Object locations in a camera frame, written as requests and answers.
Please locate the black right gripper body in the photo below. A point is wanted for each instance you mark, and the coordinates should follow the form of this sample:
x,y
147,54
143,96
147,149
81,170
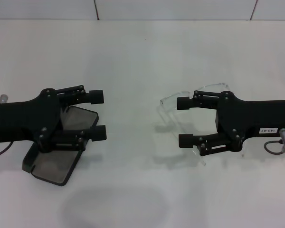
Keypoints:
x,y
240,118

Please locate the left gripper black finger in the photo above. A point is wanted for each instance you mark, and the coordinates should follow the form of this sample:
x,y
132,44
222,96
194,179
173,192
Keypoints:
x,y
96,97
98,133

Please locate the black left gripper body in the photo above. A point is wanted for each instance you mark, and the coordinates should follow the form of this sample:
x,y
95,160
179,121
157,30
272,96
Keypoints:
x,y
26,118

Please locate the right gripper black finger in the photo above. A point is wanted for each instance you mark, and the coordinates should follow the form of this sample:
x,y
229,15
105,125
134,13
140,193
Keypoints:
x,y
184,103
185,141

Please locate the clear plastic glasses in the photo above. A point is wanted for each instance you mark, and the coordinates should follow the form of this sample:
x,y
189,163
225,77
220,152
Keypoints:
x,y
167,104

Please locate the black glasses case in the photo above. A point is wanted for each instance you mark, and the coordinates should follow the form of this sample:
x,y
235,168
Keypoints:
x,y
54,168

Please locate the silver left wrist stub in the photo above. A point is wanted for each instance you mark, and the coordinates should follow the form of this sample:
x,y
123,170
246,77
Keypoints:
x,y
4,99

